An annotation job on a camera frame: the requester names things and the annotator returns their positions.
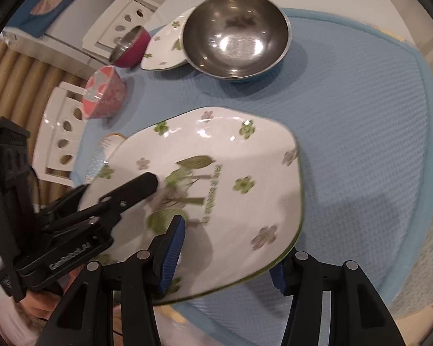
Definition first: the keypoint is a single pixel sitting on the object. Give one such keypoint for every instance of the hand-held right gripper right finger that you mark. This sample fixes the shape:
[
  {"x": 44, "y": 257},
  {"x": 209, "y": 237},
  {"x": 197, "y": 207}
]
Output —
[{"x": 278, "y": 277}]

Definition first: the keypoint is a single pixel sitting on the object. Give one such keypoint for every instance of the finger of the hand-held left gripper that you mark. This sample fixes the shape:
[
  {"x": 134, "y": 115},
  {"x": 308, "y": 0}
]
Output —
[
  {"x": 139, "y": 187},
  {"x": 66, "y": 202}
]

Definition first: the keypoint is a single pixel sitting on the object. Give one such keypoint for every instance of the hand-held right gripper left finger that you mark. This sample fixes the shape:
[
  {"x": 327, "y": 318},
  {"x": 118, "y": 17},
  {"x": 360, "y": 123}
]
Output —
[{"x": 171, "y": 256}]

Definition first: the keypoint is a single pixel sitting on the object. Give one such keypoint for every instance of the large clover print plate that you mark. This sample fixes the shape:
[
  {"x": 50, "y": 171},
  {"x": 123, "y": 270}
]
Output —
[{"x": 238, "y": 151}]

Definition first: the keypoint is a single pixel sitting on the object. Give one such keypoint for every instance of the small pink steel bowl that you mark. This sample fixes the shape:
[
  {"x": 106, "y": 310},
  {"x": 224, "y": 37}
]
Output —
[{"x": 133, "y": 48}]

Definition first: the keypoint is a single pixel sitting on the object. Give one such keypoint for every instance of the large stainless steel bowl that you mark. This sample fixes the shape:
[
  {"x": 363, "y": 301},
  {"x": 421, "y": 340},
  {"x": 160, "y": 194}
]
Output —
[{"x": 234, "y": 36}]

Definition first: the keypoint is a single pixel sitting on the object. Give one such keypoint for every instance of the person's left forearm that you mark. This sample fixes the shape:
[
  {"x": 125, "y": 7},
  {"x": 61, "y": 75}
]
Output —
[{"x": 7, "y": 326}]

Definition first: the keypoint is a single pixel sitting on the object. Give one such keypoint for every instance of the person's left hand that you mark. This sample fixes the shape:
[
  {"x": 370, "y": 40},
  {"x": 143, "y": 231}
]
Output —
[{"x": 39, "y": 306}]

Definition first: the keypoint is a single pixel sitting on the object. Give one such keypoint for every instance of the small gold rimmed dish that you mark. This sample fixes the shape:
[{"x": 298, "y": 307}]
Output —
[{"x": 103, "y": 151}]

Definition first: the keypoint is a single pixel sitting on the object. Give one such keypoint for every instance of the pink patterned bowl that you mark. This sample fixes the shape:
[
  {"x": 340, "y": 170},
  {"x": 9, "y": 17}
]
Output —
[{"x": 108, "y": 97}]

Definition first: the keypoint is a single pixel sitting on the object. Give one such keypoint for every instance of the white dining chair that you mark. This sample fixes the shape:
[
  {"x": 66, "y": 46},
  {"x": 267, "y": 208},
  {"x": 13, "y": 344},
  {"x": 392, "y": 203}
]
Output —
[
  {"x": 63, "y": 104},
  {"x": 130, "y": 10}
]

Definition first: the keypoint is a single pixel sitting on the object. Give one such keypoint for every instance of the small clover print plate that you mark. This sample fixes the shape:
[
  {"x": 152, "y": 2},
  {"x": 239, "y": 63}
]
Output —
[{"x": 162, "y": 50}]

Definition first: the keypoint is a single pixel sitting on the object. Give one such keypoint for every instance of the blue table mat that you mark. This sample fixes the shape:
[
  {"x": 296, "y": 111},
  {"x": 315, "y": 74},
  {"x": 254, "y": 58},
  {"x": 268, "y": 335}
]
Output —
[{"x": 364, "y": 151}]

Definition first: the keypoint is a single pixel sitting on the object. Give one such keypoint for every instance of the grey refrigerator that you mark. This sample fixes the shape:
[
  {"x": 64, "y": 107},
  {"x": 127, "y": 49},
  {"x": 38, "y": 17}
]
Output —
[{"x": 75, "y": 14}]

